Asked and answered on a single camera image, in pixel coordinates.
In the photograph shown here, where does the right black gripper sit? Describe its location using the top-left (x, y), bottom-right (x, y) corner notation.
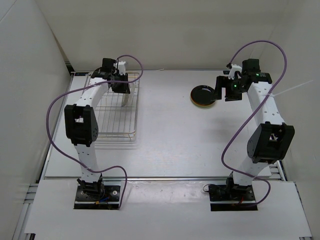
top-left (210, 76), bottom-right (247, 102)

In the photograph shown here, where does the grey plate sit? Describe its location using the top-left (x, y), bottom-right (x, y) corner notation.
top-left (121, 93), bottom-right (131, 107)

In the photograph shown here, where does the black plate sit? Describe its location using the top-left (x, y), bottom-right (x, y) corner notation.
top-left (190, 85), bottom-right (214, 105)

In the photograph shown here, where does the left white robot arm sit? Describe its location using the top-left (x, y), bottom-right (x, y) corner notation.
top-left (64, 58), bottom-right (130, 200)

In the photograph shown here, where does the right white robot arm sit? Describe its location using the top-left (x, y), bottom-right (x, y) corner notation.
top-left (215, 58), bottom-right (295, 200)

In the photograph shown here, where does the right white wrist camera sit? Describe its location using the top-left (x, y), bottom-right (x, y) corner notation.
top-left (226, 63), bottom-right (242, 80)

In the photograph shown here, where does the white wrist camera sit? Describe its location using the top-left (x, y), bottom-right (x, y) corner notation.
top-left (226, 63), bottom-right (242, 80)
top-left (114, 60), bottom-right (127, 76)

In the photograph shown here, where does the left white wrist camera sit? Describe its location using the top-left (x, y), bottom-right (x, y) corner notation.
top-left (114, 60), bottom-right (127, 76)

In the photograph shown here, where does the metal wire dish rack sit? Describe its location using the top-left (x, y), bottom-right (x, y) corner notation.
top-left (95, 80), bottom-right (140, 143)

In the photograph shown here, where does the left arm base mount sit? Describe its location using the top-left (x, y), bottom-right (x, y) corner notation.
top-left (73, 179), bottom-right (121, 210)

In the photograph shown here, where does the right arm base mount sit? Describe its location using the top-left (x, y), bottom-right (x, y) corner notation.
top-left (202, 183), bottom-right (258, 212)

